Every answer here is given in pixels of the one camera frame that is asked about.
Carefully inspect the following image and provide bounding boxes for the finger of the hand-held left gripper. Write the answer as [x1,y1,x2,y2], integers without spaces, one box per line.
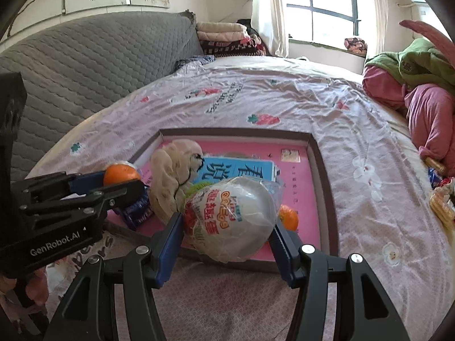
[11,171,107,200]
[19,180,146,223]

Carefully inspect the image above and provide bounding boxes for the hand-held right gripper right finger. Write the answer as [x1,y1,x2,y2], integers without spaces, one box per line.
[269,222,411,341]

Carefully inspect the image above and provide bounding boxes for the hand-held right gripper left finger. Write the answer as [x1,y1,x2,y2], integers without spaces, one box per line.
[43,212,185,341]

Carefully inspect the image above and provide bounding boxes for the orange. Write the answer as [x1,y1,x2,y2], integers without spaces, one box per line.
[278,204,299,231]
[103,163,142,187]

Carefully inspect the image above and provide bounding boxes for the shallow pink cardboard box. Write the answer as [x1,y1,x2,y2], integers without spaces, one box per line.
[107,128,338,274]

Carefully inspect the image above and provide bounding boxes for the blue cookie packet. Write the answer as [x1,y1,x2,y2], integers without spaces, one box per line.
[123,185,155,230]

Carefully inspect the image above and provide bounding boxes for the cream scrunchie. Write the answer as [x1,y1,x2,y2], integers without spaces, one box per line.
[147,139,205,221]

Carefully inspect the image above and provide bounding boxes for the toy egg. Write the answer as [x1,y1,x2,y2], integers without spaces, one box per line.
[183,175,283,263]

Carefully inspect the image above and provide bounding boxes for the green fuzzy ring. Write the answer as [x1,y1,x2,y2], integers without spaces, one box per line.
[185,181,214,199]

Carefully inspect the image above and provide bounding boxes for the person's left hand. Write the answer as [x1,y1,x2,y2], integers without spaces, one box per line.
[25,266,49,307]

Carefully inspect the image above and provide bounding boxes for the strawberry printed bedsheet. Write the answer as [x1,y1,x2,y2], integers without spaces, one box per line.
[21,55,455,341]

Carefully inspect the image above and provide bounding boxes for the grey quilted headboard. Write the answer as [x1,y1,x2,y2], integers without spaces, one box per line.
[0,11,203,182]

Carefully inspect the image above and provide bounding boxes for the dark patterned cloth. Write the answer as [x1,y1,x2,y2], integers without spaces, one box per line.
[175,55,216,73]

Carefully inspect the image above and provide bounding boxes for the yellow biscuit packet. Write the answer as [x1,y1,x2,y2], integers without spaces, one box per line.
[428,188,455,224]

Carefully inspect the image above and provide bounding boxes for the red white wrapper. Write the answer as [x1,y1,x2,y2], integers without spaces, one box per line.
[435,178,455,194]

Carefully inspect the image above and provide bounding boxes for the orange biscuit pack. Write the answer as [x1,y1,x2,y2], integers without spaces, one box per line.
[425,156,448,173]

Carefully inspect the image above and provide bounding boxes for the checkered folded blanket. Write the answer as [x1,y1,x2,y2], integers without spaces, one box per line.
[201,39,265,57]

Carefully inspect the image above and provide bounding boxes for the pink folded blanket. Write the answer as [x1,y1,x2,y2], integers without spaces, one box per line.
[197,30,249,41]

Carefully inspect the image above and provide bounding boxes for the cream folded blanket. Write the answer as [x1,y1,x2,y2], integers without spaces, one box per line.
[196,21,246,32]

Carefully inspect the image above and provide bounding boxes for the pink duvet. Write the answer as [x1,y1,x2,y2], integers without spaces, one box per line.
[362,65,455,178]

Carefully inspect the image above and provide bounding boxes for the black garment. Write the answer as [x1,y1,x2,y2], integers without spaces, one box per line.
[236,19,260,38]

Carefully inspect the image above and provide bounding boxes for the floral cloth bundle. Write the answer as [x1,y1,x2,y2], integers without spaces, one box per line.
[344,37,367,52]

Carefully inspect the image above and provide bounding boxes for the window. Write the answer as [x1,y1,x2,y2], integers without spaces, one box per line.
[286,0,359,48]

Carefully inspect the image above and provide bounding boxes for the green garment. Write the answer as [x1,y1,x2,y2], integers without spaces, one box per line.
[364,37,455,95]

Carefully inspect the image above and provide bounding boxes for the white curtain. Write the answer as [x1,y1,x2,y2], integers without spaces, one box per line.
[357,0,388,54]
[251,0,290,57]

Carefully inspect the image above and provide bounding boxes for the blossom branch wall panel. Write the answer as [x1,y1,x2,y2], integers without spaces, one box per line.
[7,0,66,39]

